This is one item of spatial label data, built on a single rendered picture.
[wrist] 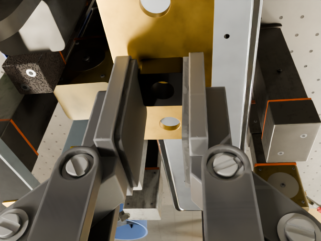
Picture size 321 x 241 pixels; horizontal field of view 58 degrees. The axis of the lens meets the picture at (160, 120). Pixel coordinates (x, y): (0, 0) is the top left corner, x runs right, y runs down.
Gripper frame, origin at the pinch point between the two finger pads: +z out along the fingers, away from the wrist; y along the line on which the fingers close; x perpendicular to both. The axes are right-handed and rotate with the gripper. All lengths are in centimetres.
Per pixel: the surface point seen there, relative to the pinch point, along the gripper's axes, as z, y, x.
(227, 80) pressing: 30.9, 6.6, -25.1
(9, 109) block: 24.9, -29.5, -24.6
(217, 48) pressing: 31.0, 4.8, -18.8
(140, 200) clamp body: 27, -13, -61
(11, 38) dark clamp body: 23.0, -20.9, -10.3
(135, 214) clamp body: 24, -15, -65
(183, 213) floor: 127, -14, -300
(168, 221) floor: 127, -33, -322
